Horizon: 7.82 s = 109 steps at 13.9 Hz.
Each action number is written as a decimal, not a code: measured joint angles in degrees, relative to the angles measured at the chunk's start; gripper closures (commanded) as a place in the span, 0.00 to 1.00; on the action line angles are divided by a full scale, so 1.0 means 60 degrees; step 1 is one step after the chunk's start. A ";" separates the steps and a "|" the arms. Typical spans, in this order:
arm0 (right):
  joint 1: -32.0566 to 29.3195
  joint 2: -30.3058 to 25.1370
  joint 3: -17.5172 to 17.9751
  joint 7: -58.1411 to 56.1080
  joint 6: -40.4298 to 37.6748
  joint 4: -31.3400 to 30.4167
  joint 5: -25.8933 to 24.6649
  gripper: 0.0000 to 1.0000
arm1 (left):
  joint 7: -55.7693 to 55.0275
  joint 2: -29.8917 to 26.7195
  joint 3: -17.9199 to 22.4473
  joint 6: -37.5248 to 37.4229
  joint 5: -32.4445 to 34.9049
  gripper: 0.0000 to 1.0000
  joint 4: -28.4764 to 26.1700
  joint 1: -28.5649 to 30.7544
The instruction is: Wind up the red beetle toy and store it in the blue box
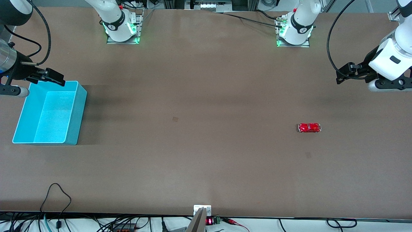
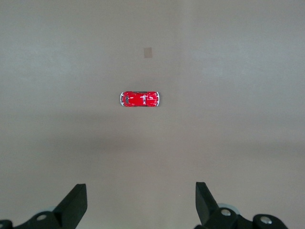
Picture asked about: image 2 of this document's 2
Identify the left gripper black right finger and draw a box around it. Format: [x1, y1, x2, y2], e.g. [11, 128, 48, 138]
[194, 182, 290, 229]

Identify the red beetle toy car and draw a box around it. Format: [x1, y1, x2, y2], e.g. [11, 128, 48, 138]
[119, 90, 161, 108]

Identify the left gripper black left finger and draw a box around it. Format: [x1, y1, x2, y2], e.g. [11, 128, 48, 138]
[0, 183, 88, 229]

